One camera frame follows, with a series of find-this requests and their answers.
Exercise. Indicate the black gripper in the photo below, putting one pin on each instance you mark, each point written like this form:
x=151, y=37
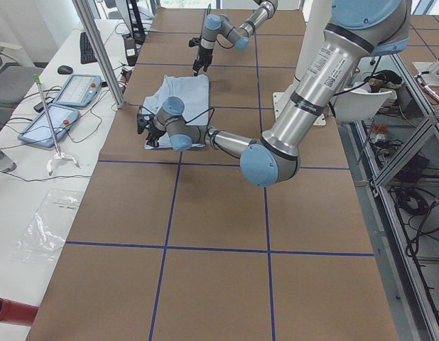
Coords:
x=202, y=55
x=150, y=131

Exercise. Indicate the red cylinder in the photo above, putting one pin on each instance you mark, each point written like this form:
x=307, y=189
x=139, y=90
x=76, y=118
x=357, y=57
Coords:
x=16, y=313

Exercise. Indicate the lower blue teach pendant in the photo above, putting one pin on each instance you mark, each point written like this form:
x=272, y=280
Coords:
x=38, y=132

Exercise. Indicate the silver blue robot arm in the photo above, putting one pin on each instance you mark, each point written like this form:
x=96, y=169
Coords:
x=355, y=30
x=215, y=25

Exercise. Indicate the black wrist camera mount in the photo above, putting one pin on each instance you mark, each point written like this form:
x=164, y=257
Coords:
x=143, y=122
x=195, y=42

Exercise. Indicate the blue teach pendant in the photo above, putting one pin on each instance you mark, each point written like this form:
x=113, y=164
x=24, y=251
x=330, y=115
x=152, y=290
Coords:
x=78, y=91
x=38, y=132

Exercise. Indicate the aluminium frame post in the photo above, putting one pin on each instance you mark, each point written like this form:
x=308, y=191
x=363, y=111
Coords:
x=86, y=16

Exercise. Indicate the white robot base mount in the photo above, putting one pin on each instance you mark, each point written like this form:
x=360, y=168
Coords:
x=286, y=102

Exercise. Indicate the light blue button-up shirt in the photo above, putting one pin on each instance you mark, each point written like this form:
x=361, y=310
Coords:
x=192, y=91

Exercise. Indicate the upper blue teach pendant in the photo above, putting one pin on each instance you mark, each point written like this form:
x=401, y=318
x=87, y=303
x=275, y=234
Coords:
x=78, y=91

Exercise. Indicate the black keyboard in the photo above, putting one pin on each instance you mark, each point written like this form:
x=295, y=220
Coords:
x=87, y=55

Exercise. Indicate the clear plastic bag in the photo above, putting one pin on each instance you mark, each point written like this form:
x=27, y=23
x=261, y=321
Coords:
x=44, y=238

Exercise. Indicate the white plastic chair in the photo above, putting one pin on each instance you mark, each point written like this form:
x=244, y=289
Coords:
x=359, y=105

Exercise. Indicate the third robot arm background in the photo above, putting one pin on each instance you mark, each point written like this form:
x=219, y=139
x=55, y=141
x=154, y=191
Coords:
x=429, y=72

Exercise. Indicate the black computer mouse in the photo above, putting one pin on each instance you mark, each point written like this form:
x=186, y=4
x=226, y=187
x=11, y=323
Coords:
x=65, y=70

